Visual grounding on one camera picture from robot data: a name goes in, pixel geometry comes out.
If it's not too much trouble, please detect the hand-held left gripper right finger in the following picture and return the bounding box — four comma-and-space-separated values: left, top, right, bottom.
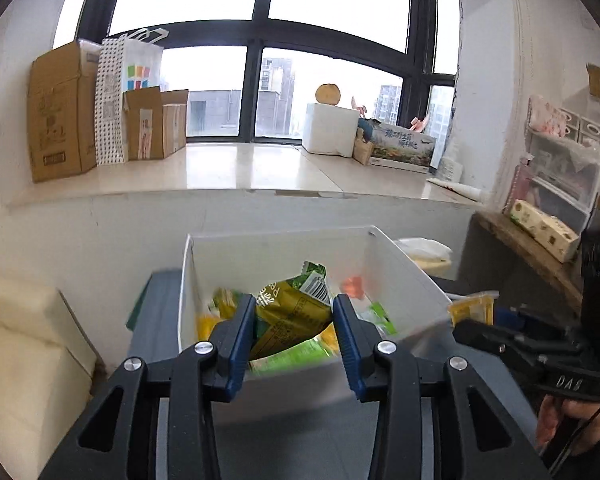
331, 292, 553, 480

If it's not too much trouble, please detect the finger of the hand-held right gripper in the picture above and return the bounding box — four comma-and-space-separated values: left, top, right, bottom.
494, 305, 583, 345
452, 319, 586, 372

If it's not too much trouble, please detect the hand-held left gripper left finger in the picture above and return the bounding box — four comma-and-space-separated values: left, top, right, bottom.
37, 292, 257, 480

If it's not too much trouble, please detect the yellow snack packet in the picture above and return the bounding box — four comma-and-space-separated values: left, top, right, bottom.
447, 291, 501, 331

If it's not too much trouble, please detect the green pea snack bag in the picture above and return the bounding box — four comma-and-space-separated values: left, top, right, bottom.
247, 261, 333, 361

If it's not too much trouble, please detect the white storage box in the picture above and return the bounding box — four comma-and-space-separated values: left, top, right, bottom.
177, 226, 456, 428

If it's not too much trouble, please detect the person's right hand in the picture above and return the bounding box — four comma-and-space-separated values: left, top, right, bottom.
536, 392, 600, 473

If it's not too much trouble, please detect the red jelly cup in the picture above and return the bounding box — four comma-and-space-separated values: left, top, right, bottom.
342, 275, 366, 299

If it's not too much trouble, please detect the wooden side table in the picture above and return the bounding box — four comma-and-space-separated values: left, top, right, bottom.
472, 210, 588, 306

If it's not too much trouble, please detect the blue grey tablecloth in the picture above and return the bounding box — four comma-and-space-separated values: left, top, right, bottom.
126, 270, 541, 480

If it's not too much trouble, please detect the patterned tissue pack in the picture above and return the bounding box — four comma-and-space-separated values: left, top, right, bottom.
510, 199, 580, 263

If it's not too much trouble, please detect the white rolled paper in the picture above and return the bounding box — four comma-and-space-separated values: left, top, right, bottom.
426, 177, 486, 201

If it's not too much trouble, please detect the clear plastic drawer organizer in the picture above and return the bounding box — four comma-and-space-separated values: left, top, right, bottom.
502, 95, 600, 233

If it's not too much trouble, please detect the landscape printed carton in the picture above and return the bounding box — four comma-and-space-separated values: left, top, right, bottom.
369, 119, 437, 168

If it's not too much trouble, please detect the white foam box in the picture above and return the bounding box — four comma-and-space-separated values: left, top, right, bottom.
301, 102, 361, 157

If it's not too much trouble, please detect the cream sofa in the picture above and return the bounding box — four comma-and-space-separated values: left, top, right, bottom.
0, 272, 98, 466

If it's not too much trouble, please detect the small open cardboard box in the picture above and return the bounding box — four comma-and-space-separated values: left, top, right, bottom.
122, 86, 165, 162

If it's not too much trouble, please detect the round orange bun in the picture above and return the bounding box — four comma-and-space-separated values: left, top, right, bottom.
315, 83, 342, 107

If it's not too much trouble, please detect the dotted paper bag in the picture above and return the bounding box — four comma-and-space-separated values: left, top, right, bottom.
96, 27, 170, 166

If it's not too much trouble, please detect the black framed window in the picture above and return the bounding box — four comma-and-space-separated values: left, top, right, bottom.
52, 0, 461, 148

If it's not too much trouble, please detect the large cardboard box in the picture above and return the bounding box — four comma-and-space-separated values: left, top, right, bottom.
28, 41, 101, 183

